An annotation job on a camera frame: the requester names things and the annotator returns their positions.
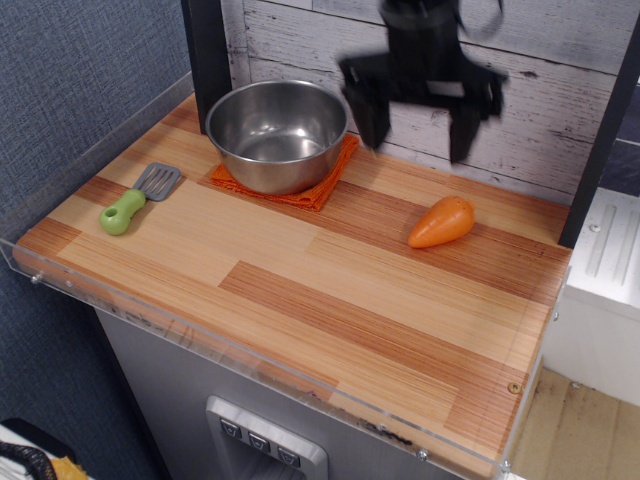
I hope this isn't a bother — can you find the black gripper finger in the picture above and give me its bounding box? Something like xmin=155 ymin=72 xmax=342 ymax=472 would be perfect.
xmin=342 ymin=86 xmax=390 ymax=150
xmin=449 ymin=103 xmax=481 ymax=163

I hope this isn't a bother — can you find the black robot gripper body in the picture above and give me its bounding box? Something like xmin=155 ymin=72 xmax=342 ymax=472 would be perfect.
xmin=339 ymin=9 xmax=507 ymax=120

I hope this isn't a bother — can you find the orange toy carrot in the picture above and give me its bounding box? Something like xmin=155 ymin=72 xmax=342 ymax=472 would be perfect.
xmin=407 ymin=196 xmax=475 ymax=249

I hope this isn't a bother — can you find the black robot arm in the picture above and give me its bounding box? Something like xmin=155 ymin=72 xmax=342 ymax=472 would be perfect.
xmin=338 ymin=1 xmax=508 ymax=163

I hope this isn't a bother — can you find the silver metal bowl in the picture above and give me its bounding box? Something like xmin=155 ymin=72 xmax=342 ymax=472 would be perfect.
xmin=205 ymin=80 xmax=348 ymax=195

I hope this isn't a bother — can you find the orange folded cloth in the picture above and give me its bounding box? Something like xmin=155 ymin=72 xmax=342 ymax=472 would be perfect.
xmin=209 ymin=134 xmax=360 ymax=212

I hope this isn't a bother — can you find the white ribbed box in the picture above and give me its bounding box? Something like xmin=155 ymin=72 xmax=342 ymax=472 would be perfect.
xmin=542 ymin=188 xmax=639 ymax=405

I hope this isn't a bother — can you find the clear acrylic table guard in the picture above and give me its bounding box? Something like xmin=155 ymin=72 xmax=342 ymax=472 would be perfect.
xmin=7 ymin=99 xmax=570 ymax=479

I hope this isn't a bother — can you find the grey toy fridge cabinet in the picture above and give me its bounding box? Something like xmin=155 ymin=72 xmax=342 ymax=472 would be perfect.
xmin=98 ymin=312 xmax=455 ymax=479

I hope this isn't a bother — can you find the silver dispenser button panel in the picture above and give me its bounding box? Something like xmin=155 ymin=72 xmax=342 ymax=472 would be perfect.
xmin=206 ymin=396 xmax=329 ymax=479

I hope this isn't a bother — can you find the yellow tape object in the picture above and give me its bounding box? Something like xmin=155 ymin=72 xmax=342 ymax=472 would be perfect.
xmin=50 ymin=457 xmax=91 ymax=480

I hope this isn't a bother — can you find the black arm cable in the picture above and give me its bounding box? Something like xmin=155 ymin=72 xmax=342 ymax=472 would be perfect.
xmin=454 ymin=0 xmax=505 ymax=41

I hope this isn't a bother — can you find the black right vertical post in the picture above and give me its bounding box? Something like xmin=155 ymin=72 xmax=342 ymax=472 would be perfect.
xmin=558 ymin=19 xmax=639 ymax=248

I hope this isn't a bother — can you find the black vertical post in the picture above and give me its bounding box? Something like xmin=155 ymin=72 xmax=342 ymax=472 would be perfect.
xmin=558 ymin=19 xmax=639 ymax=248
xmin=181 ymin=0 xmax=232 ymax=134

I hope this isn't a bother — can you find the black left vertical post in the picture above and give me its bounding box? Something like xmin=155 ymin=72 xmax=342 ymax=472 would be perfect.
xmin=181 ymin=0 xmax=232 ymax=134

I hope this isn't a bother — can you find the green handled grey spatula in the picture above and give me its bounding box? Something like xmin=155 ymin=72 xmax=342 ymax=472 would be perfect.
xmin=99 ymin=162 xmax=181 ymax=236

